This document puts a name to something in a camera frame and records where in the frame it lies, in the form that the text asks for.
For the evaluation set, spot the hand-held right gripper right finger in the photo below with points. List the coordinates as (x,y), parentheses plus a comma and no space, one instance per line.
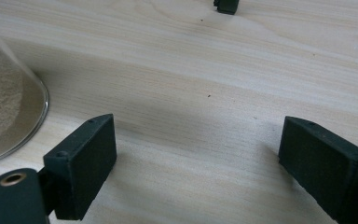
(323,165)

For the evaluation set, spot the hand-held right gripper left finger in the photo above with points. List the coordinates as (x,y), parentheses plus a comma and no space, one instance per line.
(80,168)

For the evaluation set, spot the glass jar holed white lid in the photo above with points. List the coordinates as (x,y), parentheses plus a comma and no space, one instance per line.
(3,93)

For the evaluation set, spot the black metal shelf rack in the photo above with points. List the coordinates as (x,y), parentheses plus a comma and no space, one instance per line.
(227,6)

